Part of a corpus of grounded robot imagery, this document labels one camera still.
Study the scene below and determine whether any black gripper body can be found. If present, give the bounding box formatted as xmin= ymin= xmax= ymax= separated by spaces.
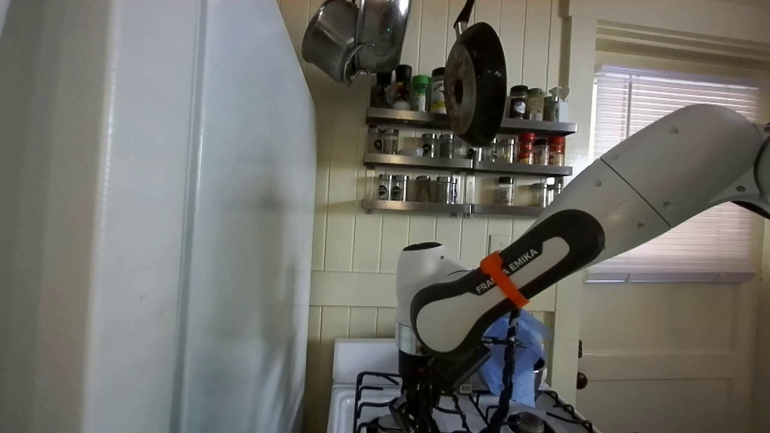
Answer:
xmin=397 ymin=351 xmax=445 ymax=415

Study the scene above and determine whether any black wire dish rack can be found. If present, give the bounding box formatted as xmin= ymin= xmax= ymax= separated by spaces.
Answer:
xmin=350 ymin=368 xmax=596 ymax=433

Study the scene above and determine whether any blue striped towel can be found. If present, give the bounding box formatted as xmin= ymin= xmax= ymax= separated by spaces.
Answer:
xmin=478 ymin=311 xmax=551 ymax=411

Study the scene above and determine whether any white gas stove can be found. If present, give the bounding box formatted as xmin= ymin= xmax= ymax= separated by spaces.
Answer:
xmin=324 ymin=337 xmax=596 ymax=433

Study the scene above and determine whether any round stove burner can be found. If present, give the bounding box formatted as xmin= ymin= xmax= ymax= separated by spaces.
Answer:
xmin=507 ymin=411 xmax=555 ymax=433

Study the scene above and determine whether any white panel door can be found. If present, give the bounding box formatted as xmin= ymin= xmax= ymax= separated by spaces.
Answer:
xmin=551 ymin=23 xmax=770 ymax=433

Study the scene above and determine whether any red spice jar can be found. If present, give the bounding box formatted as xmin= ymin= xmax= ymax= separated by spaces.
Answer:
xmin=515 ymin=130 xmax=536 ymax=167
xmin=547 ymin=133 xmax=567 ymax=169

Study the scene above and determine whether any green lid spice jar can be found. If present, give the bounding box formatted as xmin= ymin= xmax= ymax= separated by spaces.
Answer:
xmin=408 ymin=72 xmax=432 ymax=113

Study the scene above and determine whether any white refrigerator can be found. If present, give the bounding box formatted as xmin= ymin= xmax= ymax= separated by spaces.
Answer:
xmin=0 ymin=0 xmax=320 ymax=433

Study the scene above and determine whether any dark spice jar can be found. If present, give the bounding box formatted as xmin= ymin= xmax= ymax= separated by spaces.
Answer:
xmin=387 ymin=64 xmax=414 ymax=110

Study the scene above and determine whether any black frying pan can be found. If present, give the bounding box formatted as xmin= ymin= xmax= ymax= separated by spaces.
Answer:
xmin=439 ymin=0 xmax=509 ymax=149

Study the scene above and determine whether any steel pot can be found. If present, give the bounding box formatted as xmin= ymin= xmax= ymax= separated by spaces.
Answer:
xmin=300 ymin=0 xmax=414 ymax=88

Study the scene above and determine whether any white window blind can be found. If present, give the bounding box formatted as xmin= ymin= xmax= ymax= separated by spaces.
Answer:
xmin=589 ymin=68 xmax=764 ymax=285

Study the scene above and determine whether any metal wall spice rack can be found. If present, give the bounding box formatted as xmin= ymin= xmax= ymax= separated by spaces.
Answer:
xmin=358 ymin=107 xmax=578 ymax=219

